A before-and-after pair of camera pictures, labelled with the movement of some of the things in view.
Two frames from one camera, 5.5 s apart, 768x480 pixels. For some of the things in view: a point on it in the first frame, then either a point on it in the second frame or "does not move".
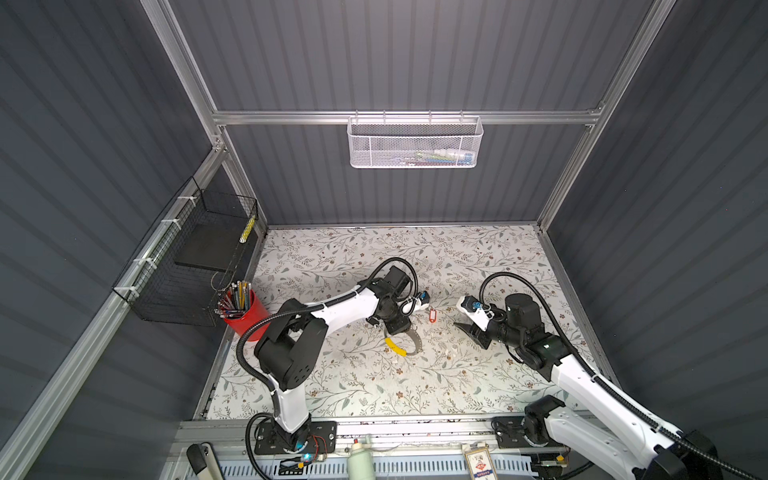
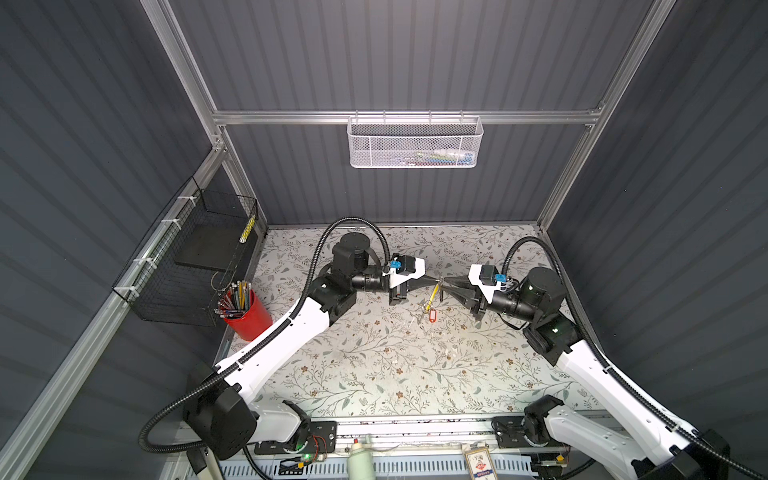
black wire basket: [193, 250] does not move
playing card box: [479, 461] does not move
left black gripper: [403, 324] → [397, 296]
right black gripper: [476, 334] → [479, 305]
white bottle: [361, 463] does not move
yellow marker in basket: [248, 229] does not move
